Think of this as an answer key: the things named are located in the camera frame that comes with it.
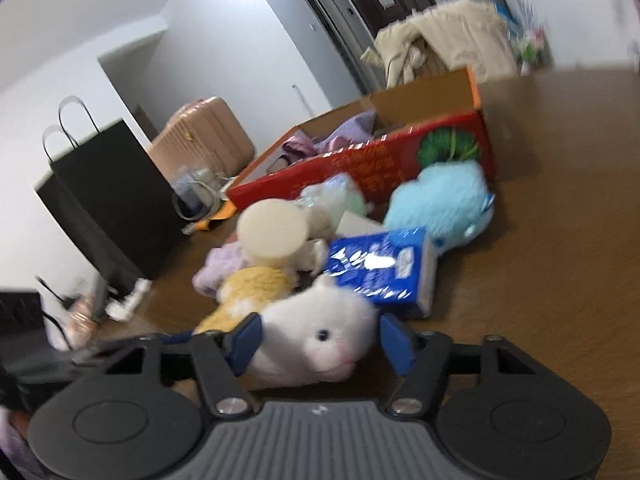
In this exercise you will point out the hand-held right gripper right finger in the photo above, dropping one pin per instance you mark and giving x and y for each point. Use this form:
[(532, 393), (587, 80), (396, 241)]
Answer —
[(395, 345)]

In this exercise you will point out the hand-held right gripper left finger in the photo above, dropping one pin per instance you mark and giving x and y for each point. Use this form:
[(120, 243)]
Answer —
[(247, 336)]

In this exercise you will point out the white and yellow plush toy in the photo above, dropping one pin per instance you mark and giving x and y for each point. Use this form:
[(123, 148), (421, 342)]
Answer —
[(310, 335)]

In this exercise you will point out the lavender fuzzy cloth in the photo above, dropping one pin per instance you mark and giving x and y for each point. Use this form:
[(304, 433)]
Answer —
[(217, 270)]

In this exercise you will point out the blue tissue pack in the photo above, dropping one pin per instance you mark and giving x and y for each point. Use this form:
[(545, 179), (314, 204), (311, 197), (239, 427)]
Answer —
[(375, 270)]

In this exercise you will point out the beige tape roll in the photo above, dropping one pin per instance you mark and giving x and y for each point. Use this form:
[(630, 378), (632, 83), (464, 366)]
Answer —
[(272, 232)]

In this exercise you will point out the white foam sponge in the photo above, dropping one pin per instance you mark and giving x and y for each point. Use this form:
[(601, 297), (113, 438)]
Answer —
[(356, 224)]

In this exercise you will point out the blue plush toy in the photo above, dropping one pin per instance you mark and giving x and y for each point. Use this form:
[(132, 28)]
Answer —
[(435, 200)]

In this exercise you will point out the clear plastic bag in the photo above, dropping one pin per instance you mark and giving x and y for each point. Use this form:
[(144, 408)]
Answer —
[(332, 195)]

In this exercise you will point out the red cardboard box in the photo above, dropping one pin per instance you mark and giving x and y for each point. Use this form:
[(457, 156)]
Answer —
[(360, 170)]

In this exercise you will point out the orange paper piece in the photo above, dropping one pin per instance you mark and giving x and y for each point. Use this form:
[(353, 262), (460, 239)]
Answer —
[(212, 221)]

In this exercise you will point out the clear plastic container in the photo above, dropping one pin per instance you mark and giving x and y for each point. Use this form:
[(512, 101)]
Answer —
[(195, 190)]

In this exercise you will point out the black paper bag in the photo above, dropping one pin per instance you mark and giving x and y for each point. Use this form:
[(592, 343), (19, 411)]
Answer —
[(110, 195)]

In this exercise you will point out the pink suitcase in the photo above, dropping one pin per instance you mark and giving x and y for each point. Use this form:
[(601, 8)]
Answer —
[(200, 135)]

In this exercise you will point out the purple cloth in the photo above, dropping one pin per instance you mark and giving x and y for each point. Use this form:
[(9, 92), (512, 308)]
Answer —
[(345, 130)]

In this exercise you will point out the beige coat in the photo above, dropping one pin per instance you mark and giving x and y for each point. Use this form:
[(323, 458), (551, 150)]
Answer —
[(450, 40)]

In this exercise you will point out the grey doorway frame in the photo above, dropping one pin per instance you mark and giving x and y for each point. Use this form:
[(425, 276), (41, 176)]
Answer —
[(330, 35)]

